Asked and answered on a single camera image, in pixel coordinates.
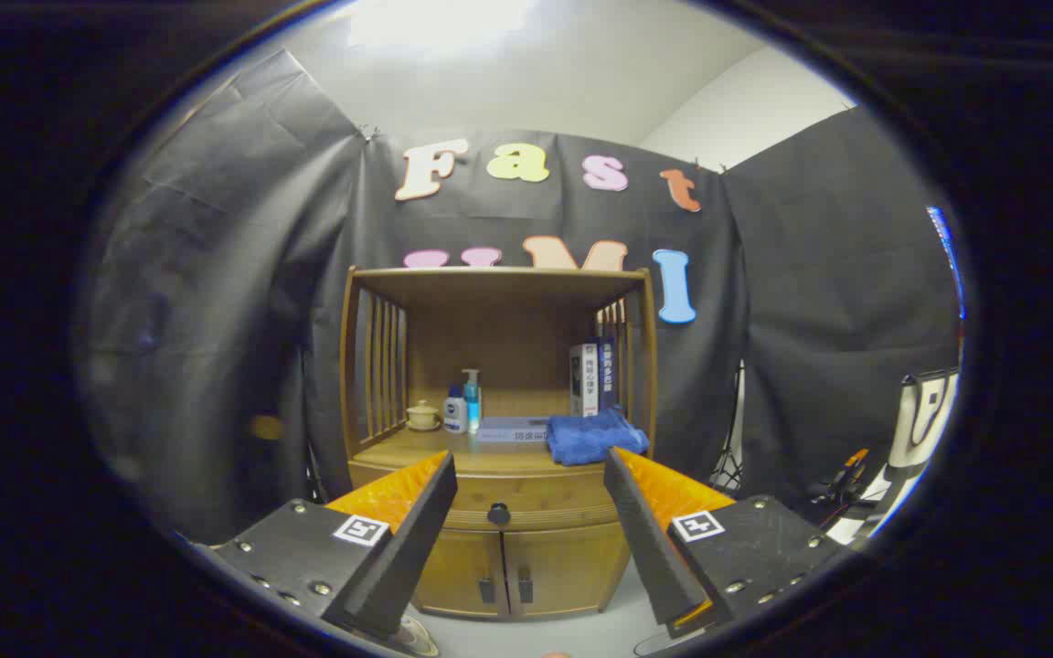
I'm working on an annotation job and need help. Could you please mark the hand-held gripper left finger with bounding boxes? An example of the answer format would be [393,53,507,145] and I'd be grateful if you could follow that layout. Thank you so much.
[211,450,459,641]

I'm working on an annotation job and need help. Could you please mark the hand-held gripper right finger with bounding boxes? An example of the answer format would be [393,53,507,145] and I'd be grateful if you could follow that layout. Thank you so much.
[603,446,847,639]

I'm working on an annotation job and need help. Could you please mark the wooden drawer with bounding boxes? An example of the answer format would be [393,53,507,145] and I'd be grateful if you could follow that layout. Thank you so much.
[348,462,623,531]

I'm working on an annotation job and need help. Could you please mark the wooden cabinet door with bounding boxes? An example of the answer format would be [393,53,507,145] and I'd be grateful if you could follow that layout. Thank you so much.
[503,521,630,615]
[412,528,507,618]

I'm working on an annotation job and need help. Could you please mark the wooden countertop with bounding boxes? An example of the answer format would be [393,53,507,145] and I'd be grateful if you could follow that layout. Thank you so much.
[353,425,619,476]

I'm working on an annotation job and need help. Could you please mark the wooden cabinet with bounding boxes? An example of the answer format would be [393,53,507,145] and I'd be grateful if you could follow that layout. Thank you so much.
[339,265,658,621]

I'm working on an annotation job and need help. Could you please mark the black tripod stand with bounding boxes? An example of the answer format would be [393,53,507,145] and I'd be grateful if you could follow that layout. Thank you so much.
[709,361,747,494]

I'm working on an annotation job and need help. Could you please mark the blue folded towel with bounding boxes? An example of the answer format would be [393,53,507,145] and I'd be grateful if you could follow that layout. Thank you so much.
[546,408,651,467]

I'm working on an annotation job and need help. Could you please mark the flat grey book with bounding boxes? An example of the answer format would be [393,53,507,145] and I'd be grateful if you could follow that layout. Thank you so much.
[475,417,551,445]

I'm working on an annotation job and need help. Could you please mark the blue pump bottle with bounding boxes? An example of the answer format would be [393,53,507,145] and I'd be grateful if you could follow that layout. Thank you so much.
[462,368,483,434]

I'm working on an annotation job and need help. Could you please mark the upright grey white book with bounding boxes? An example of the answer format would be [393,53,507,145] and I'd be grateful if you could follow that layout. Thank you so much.
[569,344,601,419]

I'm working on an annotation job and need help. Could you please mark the upright dark blue book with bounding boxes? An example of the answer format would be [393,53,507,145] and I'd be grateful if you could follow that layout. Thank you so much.
[596,338,617,409]

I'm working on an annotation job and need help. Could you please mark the orange black tool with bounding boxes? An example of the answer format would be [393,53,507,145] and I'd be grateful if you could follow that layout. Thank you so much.
[810,448,875,504]

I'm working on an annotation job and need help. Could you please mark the white black bag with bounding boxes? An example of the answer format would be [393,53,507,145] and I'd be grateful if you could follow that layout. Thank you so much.
[824,368,960,547]

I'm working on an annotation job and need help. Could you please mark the black backdrop cloth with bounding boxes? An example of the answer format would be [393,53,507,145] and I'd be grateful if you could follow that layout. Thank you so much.
[79,50,962,545]

